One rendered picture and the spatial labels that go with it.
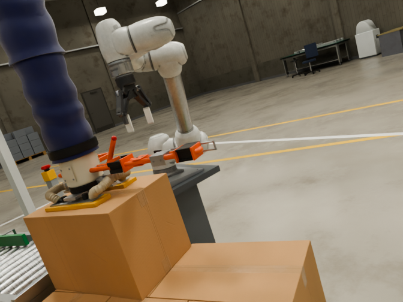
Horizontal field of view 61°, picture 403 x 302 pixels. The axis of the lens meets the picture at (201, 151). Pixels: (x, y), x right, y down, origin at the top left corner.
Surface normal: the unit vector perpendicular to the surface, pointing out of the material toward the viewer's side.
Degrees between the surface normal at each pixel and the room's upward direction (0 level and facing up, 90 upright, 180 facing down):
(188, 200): 90
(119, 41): 89
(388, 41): 90
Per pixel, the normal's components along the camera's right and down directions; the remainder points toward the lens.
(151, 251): 0.83, -0.14
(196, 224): 0.62, -0.01
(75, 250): -0.47, 0.34
